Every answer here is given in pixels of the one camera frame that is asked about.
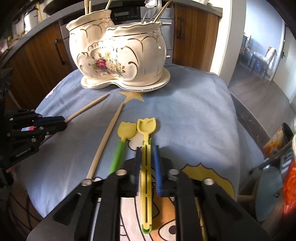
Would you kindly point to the dark side table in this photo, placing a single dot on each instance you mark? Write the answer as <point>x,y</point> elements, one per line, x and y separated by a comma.
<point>257,61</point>

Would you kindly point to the printed trash bin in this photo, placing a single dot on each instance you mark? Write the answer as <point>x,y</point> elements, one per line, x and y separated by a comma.
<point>276,141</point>

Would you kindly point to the wooden kitchen cabinet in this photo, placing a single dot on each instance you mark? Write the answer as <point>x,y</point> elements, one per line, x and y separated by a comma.
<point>34,60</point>

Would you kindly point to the silver metal fork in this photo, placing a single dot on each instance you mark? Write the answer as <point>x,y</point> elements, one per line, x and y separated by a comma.
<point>145,17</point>

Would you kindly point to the white floral ceramic utensil holder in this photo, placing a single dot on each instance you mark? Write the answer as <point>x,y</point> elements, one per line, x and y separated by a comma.
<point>129,58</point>

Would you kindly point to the white fluffy towel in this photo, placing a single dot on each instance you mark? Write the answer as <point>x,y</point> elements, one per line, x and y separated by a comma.
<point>294,146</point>

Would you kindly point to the white cloth on chair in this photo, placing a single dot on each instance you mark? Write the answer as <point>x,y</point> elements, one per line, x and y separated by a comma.
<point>271,54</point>

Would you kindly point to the narrow wooden cabinet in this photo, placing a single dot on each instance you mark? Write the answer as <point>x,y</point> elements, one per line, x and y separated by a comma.
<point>198,39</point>

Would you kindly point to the white thermos bottle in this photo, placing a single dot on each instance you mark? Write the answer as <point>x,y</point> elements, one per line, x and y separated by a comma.
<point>31,18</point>

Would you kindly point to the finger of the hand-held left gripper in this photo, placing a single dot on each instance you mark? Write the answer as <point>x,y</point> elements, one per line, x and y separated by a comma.
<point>49,119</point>
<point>53,129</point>

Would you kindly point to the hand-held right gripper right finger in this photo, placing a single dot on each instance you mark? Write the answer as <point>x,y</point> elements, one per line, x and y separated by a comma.
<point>157,169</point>

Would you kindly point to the wooden chopstick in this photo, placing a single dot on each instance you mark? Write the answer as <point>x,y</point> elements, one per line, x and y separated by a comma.
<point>106,141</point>
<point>87,6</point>
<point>87,107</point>
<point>108,4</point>

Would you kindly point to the wooden chair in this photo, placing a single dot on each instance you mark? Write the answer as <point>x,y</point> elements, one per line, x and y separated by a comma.
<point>271,62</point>

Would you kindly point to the orange mesh bag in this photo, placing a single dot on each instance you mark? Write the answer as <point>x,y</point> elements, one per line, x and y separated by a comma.
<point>291,190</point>

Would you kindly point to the yellow plastic spoon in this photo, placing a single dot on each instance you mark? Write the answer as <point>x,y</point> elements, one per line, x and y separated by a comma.
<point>146,148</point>

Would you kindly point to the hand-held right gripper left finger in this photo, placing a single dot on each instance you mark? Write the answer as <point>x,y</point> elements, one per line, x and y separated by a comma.
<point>138,166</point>

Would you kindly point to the grey round disc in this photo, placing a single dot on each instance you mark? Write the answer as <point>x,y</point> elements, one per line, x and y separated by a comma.
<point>269,194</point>

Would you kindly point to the white door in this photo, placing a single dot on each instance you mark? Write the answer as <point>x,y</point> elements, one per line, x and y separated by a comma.
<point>290,58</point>

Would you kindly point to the grey speckled countertop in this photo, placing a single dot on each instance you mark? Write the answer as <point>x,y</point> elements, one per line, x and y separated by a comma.
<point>34,29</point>

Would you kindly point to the blue cartoon printed cloth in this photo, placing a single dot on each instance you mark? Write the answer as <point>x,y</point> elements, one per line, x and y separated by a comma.
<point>185,120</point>

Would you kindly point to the silver metal spoon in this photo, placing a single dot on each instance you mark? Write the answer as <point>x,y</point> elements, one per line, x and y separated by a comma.
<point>150,2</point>

